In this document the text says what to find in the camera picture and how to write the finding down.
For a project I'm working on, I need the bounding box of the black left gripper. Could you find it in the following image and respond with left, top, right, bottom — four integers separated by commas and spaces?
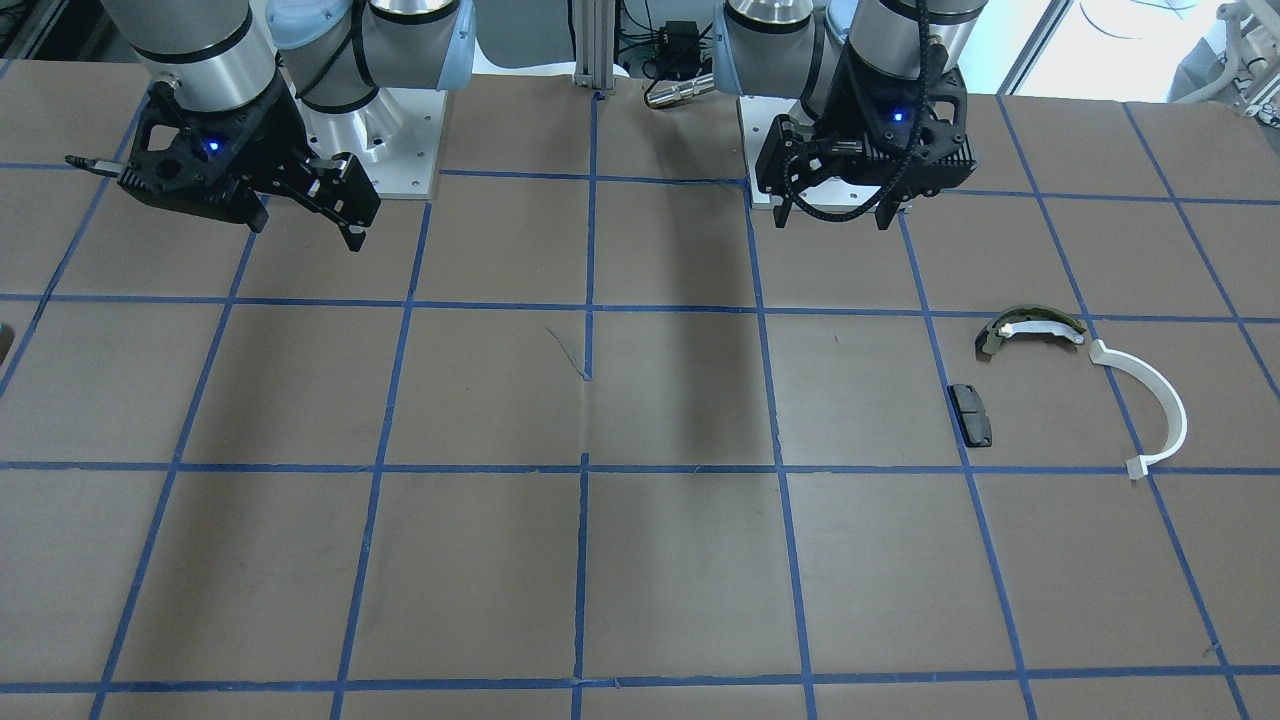
755, 42, 977, 231

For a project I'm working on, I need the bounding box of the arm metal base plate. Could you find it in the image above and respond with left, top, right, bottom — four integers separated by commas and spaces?
297, 88, 449, 200
739, 95, 916, 213

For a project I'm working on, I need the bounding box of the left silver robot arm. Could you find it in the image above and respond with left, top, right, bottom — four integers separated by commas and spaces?
710, 1, 986, 229

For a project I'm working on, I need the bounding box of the black rectangular brake pad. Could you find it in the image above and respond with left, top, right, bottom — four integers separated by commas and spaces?
947, 383, 993, 448

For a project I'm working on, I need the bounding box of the aluminium frame post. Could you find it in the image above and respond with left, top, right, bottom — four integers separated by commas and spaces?
568, 0, 620, 94

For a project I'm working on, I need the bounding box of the white curved plastic bracket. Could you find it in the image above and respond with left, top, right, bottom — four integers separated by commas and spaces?
1088, 338, 1189, 480

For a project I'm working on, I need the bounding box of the black power adapter box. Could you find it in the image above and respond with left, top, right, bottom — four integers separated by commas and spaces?
655, 20, 703, 79

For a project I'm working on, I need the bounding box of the silver metal cylinder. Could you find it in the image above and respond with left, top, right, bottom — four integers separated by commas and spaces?
643, 73, 716, 110

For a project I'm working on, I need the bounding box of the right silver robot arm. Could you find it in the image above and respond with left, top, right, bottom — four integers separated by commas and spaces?
67, 1, 476, 252

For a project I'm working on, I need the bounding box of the green curved brake shoe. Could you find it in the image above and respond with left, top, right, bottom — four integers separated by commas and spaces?
975, 304, 1088, 357

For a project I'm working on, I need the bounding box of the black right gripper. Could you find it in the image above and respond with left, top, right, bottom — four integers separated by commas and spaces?
65, 76, 381, 252

